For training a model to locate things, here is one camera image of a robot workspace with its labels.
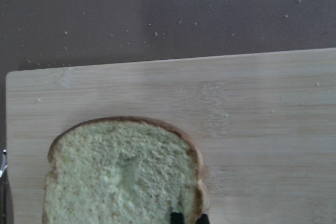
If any bread slice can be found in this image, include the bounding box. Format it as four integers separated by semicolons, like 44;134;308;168
42;116;209;223

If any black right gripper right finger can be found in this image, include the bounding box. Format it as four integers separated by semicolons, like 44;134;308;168
196;214;209;224

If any wooden cutting board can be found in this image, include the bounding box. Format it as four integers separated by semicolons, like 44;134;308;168
6;48;335;223

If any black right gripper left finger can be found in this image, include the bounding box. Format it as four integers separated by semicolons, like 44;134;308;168
170;212;184;224

